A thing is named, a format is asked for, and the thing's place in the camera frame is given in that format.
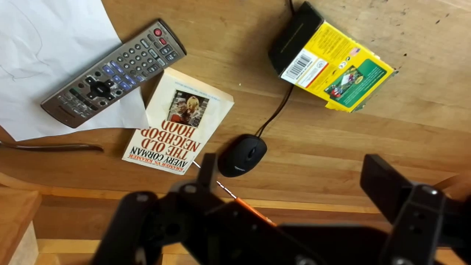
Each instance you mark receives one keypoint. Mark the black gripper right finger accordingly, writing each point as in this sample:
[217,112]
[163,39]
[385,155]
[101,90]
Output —
[421,226]

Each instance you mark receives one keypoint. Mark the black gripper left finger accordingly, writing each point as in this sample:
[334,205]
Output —
[141,226]

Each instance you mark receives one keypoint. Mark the yellow green crayon box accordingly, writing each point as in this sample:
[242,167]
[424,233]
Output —
[338,64]

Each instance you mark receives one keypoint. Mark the orange pencil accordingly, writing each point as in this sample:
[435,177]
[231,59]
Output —
[244,204]

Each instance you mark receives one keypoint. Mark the white paperback book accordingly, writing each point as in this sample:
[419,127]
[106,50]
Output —
[176,123]

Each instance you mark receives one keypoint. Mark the wooden roll-top desk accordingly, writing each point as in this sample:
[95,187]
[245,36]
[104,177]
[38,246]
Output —
[343,148]

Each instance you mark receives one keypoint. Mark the black computer mouse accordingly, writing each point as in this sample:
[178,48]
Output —
[242,156]

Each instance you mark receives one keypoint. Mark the grey remote control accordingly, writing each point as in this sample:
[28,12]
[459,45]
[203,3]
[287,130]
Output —
[111,74]

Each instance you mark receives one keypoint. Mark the white paper sheet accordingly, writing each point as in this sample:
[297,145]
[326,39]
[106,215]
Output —
[44,45]

